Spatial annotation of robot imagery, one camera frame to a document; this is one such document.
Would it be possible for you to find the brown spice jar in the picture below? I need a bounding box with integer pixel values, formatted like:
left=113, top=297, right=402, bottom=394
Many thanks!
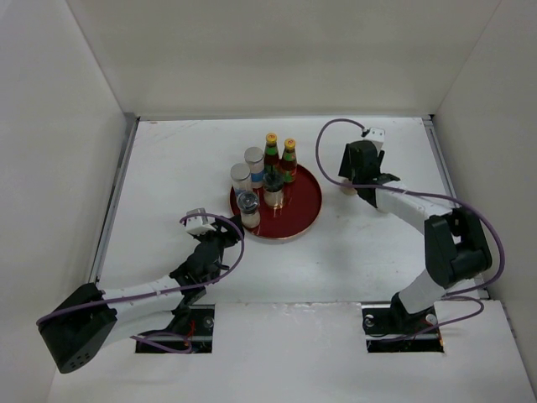
left=340, top=178, right=357, bottom=196

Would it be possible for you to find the grinder jar chrome top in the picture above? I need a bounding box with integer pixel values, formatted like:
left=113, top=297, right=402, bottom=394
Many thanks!
left=237, top=191, right=261, bottom=228

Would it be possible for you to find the green-label sauce bottle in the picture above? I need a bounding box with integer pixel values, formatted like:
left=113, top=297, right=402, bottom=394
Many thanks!
left=263, top=133, right=280, bottom=174
left=279, top=139, right=298, bottom=183

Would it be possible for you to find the silver-lid salt jar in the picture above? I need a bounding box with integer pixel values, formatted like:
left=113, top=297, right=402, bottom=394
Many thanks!
left=230, top=163, right=253, bottom=197
left=244, top=147, right=264, bottom=189

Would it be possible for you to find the clear grinder jar black top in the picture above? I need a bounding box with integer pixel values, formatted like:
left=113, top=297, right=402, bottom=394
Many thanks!
left=263, top=171, right=284, bottom=209

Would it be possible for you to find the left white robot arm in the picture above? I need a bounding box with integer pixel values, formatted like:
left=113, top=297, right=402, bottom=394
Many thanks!
left=36, top=210, right=245, bottom=374

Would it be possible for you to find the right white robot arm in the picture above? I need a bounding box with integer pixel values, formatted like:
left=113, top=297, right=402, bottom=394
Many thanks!
left=339, top=140, right=492, bottom=332

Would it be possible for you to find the round red tray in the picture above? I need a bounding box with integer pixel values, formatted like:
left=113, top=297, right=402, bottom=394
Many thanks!
left=248, top=165, right=322, bottom=240

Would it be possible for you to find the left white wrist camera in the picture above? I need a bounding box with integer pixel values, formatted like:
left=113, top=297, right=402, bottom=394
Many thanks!
left=181, top=207, right=215, bottom=236

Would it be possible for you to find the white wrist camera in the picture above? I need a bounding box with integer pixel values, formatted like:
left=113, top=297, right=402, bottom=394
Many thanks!
left=362, top=127, right=385, bottom=151
left=181, top=207, right=215, bottom=236

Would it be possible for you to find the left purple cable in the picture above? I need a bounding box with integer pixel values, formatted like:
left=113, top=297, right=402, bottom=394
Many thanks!
left=35, top=212, right=247, bottom=356

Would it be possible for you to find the purple cable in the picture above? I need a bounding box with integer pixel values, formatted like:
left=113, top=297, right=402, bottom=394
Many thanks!
left=35, top=212, right=247, bottom=356
left=314, top=118, right=506, bottom=341

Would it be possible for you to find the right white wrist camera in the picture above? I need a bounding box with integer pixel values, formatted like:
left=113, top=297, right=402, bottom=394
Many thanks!
left=362, top=127, right=385, bottom=151

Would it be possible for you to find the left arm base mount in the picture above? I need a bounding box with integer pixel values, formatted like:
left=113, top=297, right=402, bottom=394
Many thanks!
left=133, top=290, right=215, bottom=353

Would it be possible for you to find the left aluminium frame rail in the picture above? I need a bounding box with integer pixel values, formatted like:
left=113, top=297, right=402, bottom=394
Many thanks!
left=83, top=113, right=140, bottom=284

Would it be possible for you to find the aluminium frame rail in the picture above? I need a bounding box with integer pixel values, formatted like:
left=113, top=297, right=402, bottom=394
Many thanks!
left=83, top=113, right=140, bottom=284
left=422, top=117, right=488, bottom=298

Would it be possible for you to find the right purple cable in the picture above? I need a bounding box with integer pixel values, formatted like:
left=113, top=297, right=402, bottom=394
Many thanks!
left=314, top=118, right=506, bottom=341

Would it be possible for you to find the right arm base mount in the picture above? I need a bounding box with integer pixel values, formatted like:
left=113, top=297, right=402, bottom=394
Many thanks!
left=362, top=304, right=444, bottom=353

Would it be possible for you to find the right aluminium frame rail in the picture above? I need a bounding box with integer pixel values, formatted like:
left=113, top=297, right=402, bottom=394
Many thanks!
left=422, top=117, right=488, bottom=298

